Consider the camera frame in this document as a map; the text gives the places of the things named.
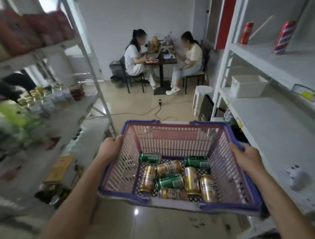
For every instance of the person's right hand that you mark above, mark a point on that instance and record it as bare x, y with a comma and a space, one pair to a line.
248, 158

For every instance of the person's left hand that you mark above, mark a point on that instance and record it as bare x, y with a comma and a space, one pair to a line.
109, 149

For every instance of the pink and purple plastic basket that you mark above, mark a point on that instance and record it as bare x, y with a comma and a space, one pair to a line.
172, 134

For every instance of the person's left forearm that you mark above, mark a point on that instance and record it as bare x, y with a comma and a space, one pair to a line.
73, 204

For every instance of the person's right forearm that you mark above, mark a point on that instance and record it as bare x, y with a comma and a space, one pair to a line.
283, 206

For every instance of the clear plastic bottle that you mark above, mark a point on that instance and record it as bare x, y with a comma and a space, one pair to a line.
227, 114

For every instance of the white cube socket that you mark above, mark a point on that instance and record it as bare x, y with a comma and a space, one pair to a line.
295, 176

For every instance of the brown cardboard box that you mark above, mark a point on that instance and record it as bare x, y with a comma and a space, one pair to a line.
59, 168

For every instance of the black bag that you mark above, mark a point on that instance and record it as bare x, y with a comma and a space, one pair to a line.
206, 108

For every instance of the white plastic storage box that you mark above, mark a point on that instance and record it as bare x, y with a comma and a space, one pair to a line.
248, 86

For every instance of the black mesh bin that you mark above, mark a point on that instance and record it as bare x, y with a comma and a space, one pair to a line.
115, 69

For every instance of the white plastic stool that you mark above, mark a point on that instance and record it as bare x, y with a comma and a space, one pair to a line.
202, 91

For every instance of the black chair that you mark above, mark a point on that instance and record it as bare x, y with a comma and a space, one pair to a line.
197, 75
123, 66

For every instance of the clear price tag holder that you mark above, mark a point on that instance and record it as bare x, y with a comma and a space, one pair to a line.
304, 93

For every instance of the small black table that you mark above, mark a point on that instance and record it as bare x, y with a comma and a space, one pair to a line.
161, 73

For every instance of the group of yellow jars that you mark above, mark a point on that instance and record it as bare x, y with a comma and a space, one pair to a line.
34, 94

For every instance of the pile of green snack packets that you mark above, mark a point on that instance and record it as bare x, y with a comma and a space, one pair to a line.
19, 123

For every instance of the red plate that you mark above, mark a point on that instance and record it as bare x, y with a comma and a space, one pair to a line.
151, 60

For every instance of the yellow bottle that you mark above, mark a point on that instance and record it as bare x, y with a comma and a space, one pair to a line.
155, 41

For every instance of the red cylindrical tin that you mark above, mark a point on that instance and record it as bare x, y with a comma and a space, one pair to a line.
246, 32

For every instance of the red blue striped packet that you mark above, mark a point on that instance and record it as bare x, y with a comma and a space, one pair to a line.
285, 37

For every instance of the row of red snack packets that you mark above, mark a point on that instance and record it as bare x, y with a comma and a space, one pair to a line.
37, 27

